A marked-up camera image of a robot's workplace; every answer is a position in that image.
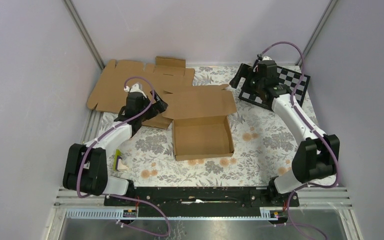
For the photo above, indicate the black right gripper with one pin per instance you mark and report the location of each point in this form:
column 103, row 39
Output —
column 244, row 71

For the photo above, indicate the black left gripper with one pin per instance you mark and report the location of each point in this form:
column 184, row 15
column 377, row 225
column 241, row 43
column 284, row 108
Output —
column 159, row 106

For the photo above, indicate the black white checkerboard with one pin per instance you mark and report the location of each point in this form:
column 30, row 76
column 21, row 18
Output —
column 286, row 81

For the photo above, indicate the cardboard box sheet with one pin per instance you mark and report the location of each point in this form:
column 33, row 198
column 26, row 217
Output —
column 200, row 123

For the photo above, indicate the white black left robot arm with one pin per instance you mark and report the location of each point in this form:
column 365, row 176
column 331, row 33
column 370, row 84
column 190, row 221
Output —
column 86, row 169

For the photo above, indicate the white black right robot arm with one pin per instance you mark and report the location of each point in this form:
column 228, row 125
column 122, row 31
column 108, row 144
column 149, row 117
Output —
column 317, row 154

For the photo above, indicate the floral patterned table mat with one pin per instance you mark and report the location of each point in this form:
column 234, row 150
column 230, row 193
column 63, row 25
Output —
column 263, row 148

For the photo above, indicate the black base rail bar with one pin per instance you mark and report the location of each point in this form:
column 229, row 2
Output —
column 200, row 202

